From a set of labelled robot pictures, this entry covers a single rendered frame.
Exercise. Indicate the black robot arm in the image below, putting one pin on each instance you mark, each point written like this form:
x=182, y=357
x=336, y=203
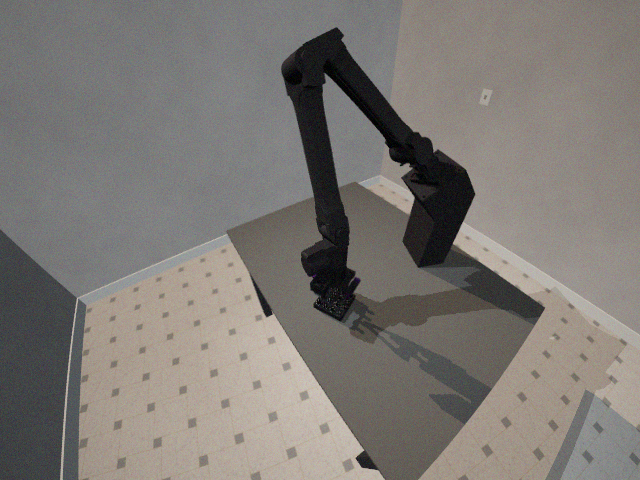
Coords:
x=304, y=68

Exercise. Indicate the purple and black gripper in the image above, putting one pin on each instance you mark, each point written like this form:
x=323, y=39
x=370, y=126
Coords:
x=344, y=285

